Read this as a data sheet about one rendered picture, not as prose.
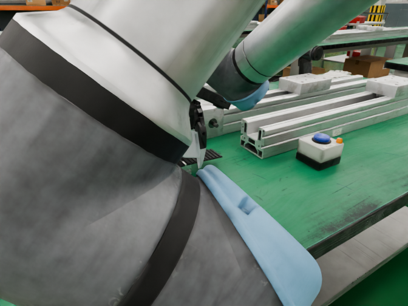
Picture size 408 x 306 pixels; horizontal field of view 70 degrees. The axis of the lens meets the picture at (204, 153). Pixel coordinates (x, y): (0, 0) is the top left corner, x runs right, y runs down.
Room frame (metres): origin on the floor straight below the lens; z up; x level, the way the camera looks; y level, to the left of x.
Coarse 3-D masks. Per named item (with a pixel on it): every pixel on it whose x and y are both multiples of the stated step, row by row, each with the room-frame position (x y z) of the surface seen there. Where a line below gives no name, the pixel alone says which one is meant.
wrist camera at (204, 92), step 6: (204, 90) 0.63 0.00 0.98; (210, 90) 0.64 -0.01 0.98; (198, 96) 0.62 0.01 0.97; (204, 96) 0.63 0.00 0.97; (210, 96) 0.63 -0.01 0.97; (216, 96) 0.64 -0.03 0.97; (210, 102) 0.64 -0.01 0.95; (216, 102) 0.64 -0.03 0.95; (222, 102) 0.65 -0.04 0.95; (228, 102) 0.66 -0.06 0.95; (222, 108) 0.66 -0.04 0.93; (228, 108) 0.66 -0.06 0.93
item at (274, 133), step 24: (360, 96) 1.00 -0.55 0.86; (264, 120) 0.78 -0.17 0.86; (288, 120) 0.76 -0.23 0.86; (312, 120) 0.78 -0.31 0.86; (336, 120) 0.83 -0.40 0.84; (360, 120) 0.90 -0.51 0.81; (384, 120) 0.97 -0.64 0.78; (240, 144) 0.77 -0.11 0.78; (264, 144) 0.69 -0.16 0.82; (288, 144) 0.73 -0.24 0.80
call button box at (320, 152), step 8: (312, 136) 0.71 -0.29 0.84; (304, 144) 0.67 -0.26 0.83; (312, 144) 0.66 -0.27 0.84; (320, 144) 0.65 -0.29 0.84; (328, 144) 0.65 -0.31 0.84; (336, 144) 0.65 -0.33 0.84; (296, 152) 0.69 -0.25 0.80; (304, 152) 0.67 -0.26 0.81; (312, 152) 0.65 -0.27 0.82; (320, 152) 0.63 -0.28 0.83; (328, 152) 0.64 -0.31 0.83; (336, 152) 0.65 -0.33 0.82; (304, 160) 0.67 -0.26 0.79; (312, 160) 0.65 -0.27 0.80; (320, 160) 0.63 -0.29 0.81; (328, 160) 0.64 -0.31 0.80; (336, 160) 0.66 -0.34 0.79; (320, 168) 0.63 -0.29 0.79
